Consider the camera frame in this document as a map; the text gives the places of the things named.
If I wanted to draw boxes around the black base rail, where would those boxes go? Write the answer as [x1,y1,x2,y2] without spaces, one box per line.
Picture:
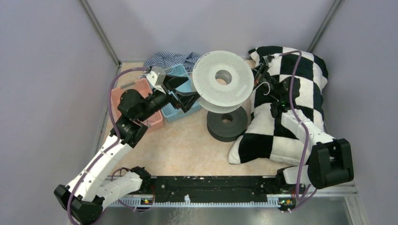
[132,176,295,203]

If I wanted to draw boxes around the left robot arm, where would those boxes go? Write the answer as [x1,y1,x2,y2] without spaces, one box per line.
[54,73,199,225]

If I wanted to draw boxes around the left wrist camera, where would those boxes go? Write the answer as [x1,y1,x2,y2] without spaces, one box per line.
[145,66,166,94]

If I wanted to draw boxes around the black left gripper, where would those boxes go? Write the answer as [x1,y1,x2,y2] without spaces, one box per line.
[137,74,202,122]

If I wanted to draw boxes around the pink perforated plastic basket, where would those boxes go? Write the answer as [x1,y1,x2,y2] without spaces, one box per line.
[111,78,164,132]

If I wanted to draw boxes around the grey cable spool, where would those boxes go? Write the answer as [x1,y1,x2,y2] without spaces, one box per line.
[191,51,254,113]

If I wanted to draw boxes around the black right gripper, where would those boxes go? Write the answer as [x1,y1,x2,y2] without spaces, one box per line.
[230,63,282,101]

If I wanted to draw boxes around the blue white striped cloth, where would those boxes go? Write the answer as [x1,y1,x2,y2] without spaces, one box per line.
[144,52,201,74]

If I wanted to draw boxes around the black cable spool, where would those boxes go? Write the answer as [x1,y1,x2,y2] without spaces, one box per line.
[207,107,248,143]

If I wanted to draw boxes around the blue perforated plastic basket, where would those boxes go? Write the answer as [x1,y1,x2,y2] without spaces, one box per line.
[145,64,201,122]

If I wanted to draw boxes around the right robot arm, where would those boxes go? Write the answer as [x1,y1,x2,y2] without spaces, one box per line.
[255,54,354,193]

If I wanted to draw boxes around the black white checkered pillow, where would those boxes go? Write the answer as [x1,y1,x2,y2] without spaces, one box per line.
[228,46,328,165]

